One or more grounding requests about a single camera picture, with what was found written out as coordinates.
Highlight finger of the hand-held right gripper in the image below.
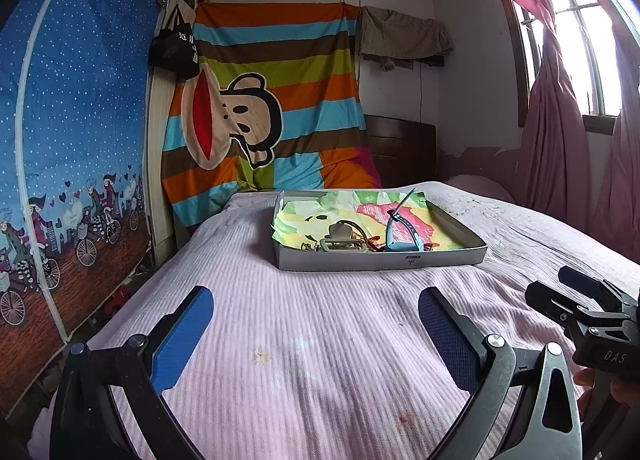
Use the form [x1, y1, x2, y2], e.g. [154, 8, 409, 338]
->
[525, 281, 628, 338]
[557, 265, 640, 302]

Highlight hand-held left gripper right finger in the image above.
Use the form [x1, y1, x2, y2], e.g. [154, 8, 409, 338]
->
[417, 286, 584, 460]

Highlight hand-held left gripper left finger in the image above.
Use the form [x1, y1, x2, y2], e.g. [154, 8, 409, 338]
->
[50, 285, 216, 460]

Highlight grey cardboard box tray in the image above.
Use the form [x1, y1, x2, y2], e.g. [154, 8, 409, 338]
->
[271, 188, 489, 272]

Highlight light blue wrist watch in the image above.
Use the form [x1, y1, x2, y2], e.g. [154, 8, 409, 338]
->
[382, 187, 434, 254]

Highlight yellow bead brown cord bracelet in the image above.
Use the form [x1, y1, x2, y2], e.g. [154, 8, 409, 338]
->
[345, 222, 374, 249]

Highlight person's right hand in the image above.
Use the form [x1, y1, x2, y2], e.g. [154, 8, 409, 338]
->
[573, 366, 640, 421]

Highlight red plastic object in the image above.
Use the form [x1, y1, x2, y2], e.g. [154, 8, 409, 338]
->
[106, 284, 134, 314]

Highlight pink curtain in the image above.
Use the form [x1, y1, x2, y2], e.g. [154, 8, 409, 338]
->
[477, 0, 640, 262]

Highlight pink pillow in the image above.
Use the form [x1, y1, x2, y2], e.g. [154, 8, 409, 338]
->
[444, 173, 517, 204]

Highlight beige hair claw clip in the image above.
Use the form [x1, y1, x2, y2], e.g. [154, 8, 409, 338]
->
[320, 221, 369, 255]

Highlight light wooden panel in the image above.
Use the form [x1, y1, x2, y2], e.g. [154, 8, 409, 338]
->
[144, 0, 202, 267]

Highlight colourful printed paper liner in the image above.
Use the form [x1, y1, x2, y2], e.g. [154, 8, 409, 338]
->
[273, 190, 437, 254]

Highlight dark wooden headboard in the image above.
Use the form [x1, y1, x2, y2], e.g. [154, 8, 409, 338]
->
[364, 114, 439, 189]

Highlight blue dotted wardrobe cover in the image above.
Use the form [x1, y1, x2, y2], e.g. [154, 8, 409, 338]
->
[0, 0, 172, 413]

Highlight striped monkey print blanket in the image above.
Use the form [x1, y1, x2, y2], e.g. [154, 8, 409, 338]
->
[160, 2, 384, 229]

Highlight white framed window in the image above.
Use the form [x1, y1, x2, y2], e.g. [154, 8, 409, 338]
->
[509, 0, 640, 135]

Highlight black hanging bag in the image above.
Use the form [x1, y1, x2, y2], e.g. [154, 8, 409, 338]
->
[148, 6, 201, 81]

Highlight brown hanging clothes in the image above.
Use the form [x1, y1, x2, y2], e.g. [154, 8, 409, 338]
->
[358, 4, 455, 72]

